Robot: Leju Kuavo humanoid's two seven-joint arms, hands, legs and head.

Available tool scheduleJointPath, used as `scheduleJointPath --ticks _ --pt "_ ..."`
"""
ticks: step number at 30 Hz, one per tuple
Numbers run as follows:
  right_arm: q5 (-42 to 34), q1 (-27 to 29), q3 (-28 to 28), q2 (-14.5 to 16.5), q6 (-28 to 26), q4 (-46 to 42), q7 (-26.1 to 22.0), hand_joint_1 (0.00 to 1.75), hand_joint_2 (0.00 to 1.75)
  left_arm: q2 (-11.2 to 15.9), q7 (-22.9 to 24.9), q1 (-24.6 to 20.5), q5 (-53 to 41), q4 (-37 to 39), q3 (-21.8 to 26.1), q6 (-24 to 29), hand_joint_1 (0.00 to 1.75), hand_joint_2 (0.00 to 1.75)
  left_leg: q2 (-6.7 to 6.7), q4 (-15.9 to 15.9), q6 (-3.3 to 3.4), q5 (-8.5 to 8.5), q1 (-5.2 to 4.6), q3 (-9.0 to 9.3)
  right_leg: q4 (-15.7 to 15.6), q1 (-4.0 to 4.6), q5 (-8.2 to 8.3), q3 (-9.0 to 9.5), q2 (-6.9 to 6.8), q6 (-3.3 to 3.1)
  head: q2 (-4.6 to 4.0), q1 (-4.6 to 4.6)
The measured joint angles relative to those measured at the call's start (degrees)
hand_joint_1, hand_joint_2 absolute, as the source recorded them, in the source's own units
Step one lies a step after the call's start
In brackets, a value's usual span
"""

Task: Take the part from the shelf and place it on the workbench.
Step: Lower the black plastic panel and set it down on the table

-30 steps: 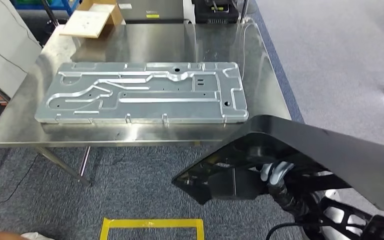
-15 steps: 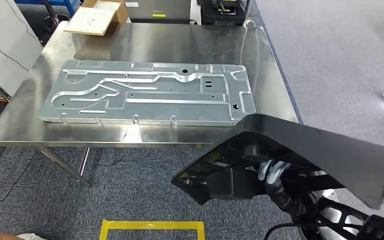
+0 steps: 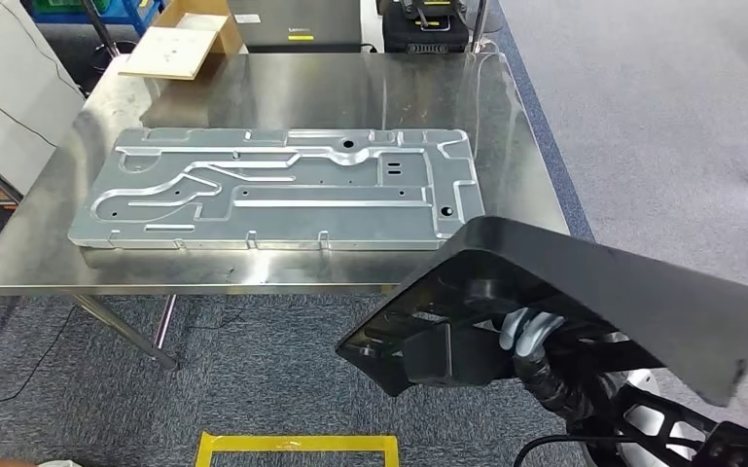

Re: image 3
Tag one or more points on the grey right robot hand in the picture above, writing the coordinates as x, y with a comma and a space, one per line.
528, 332

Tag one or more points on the black plastic licence plate frame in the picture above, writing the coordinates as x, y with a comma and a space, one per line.
670, 303

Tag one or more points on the stainless steel workbench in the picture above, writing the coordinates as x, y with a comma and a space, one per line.
283, 90

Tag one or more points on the grey stamped metal panel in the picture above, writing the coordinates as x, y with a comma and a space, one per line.
283, 219

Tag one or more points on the black tool case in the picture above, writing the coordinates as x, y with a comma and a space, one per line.
425, 39

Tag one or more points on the grey Lenovo box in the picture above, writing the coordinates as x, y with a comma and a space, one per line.
296, 19

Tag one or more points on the open cardboard box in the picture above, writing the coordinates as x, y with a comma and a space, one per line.
174, 55

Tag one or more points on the blue metal cart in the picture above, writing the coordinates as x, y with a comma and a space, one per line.
132, 16

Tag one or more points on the black pole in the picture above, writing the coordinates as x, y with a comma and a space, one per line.
99, 29

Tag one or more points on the white board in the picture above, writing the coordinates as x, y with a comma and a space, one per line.
6, 96

